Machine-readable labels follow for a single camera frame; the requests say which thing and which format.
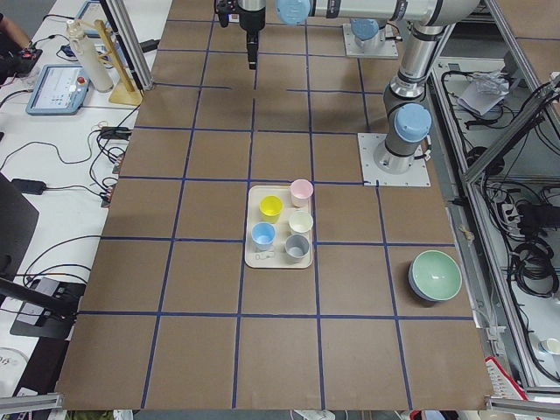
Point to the cream plastic tray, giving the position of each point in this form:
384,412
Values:
276,257

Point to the green bowl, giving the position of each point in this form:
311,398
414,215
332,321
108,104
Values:
447,273

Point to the blue cup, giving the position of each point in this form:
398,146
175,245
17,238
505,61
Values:
263,235

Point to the pale green cup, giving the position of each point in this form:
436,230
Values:
300,223

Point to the wooden stand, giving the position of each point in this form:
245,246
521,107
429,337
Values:
124,91

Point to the yellow cup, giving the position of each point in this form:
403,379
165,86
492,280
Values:
270,208

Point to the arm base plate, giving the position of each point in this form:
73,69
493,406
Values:
387,52
380,168

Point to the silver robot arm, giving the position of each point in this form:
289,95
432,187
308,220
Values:
409,121
367,34

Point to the pink cup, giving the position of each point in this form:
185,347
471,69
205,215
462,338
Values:
300,192

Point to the aluminium frame post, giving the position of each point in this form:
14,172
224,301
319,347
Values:
119,21

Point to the grey cup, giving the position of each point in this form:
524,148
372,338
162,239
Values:
297,248

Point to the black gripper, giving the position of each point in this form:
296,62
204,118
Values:
252,22

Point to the teach pendant tablet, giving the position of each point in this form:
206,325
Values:
59,91

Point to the white water bottle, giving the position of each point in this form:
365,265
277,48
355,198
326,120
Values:
84,50

